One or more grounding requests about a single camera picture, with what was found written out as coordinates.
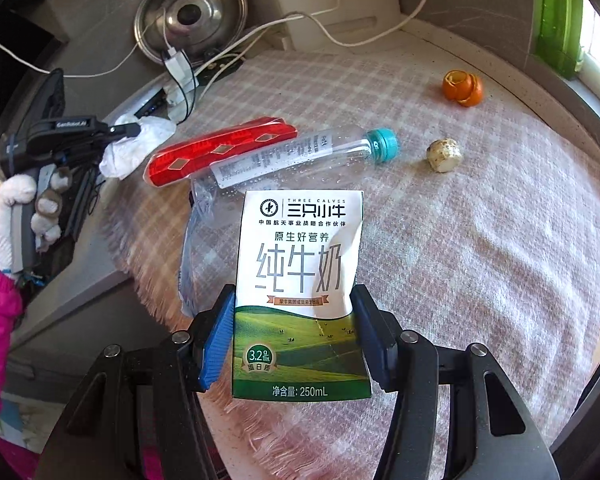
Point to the green white milk carton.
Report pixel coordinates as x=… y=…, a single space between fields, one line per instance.
x=294 y=330

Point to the clear plastic food bag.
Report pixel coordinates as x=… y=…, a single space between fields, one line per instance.
x=209 y=253

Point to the white power adapter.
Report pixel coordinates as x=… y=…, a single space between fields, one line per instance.
x=179 y=67

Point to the green plastic container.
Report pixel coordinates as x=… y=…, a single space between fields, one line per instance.
x=557 y=35

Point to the steel pot lid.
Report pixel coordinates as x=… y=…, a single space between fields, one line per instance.
x=197 y=27

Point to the red plastic wrapper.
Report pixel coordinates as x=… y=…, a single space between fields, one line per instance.
x=180 y=160

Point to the orange peel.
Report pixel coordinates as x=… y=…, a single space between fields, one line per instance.
x=464 y=88

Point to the white gloved left hand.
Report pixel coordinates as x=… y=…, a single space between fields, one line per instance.
x=29 y=217

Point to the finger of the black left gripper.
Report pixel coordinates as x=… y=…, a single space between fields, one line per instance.
x=118 y=132

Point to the pink checked table cloth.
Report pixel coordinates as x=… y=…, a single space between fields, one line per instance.
x=505 y=249

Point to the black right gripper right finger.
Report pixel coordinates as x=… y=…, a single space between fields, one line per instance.
x=491 y=432

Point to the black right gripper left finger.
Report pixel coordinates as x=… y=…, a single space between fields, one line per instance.
x=136 y=414

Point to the clear bottle teal cap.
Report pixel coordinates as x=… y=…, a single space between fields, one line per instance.
x=313 y=159

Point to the white tissue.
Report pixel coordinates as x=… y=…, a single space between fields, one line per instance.
x=122 y=157

